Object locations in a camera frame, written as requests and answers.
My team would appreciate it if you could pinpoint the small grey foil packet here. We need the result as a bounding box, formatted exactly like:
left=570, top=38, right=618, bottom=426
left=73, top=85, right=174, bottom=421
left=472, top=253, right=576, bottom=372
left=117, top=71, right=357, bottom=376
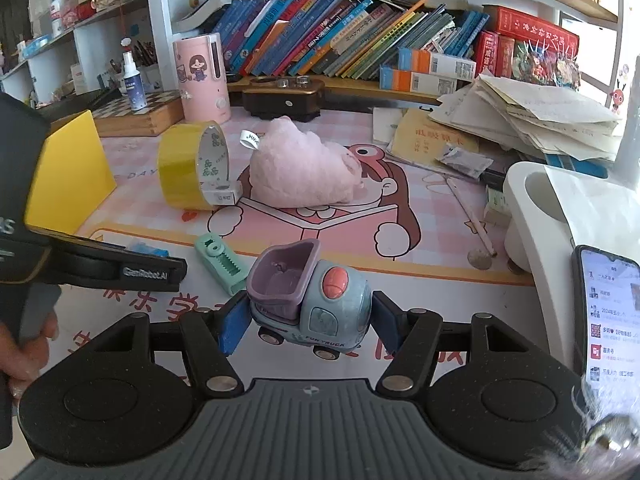
left=436, top=144, right=494, bottom=180

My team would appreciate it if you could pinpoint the yellow booklet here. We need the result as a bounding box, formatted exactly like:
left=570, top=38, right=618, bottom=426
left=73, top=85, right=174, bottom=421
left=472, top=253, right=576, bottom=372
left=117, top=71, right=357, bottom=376
left=390, top=108, right=480, bottom=167

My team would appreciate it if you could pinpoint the pink cartoon cylinder container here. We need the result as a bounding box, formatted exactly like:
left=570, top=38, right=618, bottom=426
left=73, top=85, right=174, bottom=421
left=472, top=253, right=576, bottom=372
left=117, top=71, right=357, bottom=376
left=172, top=32, right=231, bottom=125

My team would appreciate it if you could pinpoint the row of colourful books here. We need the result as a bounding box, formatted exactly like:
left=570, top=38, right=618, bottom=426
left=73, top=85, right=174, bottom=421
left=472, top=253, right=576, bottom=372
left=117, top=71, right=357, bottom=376
left=213, top=0, right=490, bottom=80

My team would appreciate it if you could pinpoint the lower orange white box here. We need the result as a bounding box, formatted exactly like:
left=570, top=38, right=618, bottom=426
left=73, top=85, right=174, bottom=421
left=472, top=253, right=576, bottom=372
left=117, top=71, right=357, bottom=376
left=378, top=66, right=466, bottom=96

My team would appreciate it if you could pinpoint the pink plush toy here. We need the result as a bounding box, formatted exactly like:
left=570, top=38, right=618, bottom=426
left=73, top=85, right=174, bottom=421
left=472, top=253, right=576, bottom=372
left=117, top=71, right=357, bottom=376
left=240, top=116, right=363, bottom=209

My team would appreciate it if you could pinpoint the blue purple toy truck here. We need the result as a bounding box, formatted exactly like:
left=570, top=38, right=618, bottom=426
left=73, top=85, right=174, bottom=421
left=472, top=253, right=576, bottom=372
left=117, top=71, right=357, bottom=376
left=246, top=238, right=372, bottom=361

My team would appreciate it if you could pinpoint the dark brown wooden box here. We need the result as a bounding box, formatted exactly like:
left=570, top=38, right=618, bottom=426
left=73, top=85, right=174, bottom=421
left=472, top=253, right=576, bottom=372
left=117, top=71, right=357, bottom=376
left=242, top=76, right=326, bottom=122

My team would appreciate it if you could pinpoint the wooden chess board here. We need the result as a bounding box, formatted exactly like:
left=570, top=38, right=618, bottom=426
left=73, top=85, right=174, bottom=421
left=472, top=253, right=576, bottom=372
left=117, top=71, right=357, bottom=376
left=92, top=91, right=184, bottom=138

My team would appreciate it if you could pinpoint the green toothed clip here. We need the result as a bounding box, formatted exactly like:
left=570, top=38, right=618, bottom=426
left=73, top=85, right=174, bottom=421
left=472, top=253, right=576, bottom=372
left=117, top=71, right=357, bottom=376
left=194, top=233, right=248, bottom=296

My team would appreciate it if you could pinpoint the white spray bottle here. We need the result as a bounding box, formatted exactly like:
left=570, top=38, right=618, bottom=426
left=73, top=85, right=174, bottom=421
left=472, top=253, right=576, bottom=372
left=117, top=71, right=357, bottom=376
left=120, top=37, right=148, bottom=112

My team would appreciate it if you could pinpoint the stack of loose papers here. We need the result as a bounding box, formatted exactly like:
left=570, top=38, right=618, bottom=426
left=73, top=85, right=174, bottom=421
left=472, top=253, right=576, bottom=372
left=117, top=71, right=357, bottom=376
left=431, top=73, right=622, bottom=162

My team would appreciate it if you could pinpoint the yellow cardboard box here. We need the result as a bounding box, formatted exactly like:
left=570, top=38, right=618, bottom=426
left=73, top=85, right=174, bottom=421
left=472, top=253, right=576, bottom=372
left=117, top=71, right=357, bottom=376
left=25, top=110, right=116, bottom=234

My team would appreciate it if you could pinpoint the orange white box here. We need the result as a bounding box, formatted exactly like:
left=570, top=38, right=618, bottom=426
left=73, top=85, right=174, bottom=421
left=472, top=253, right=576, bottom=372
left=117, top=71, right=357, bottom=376
left=398, top=48, right=476, bottom=82
left=378, top=66, right=466, bottom=96

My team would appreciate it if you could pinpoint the red boxed book set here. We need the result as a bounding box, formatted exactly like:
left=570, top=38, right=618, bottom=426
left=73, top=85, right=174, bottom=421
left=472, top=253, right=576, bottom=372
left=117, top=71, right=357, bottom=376
left=475, top=6, right=580, bottom=90

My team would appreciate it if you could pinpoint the upper orange white box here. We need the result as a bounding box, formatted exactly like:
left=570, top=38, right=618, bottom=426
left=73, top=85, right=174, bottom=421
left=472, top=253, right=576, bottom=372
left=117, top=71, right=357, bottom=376
left=398, top=48, right=476, bottom=82

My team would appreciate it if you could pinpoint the left hand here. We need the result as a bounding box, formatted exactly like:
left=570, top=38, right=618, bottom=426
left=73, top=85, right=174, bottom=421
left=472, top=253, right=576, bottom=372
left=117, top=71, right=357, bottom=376
left=0, top=312, right=58, bottom=403

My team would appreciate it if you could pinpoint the smartphone with lit screen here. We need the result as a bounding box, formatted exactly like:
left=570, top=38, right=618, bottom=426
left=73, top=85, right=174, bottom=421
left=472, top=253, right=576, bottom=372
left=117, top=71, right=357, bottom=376
left=572, top=245, right=639, bottom=390

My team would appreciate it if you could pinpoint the yellow tape roll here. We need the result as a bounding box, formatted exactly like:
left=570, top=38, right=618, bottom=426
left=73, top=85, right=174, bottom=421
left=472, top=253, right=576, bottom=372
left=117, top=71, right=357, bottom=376
left=157, top=122, right=243, bottom=211

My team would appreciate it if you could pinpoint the pink cartoon desk mat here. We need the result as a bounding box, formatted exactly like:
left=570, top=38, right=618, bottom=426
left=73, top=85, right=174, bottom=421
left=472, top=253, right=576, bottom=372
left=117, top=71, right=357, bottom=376
left=50, top=112, right=547, bottom=362

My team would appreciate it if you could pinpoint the white bookshelf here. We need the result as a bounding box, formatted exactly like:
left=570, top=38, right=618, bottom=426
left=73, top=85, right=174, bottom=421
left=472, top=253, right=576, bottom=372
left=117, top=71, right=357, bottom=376
left=0, top=0, right=622, bottom=111

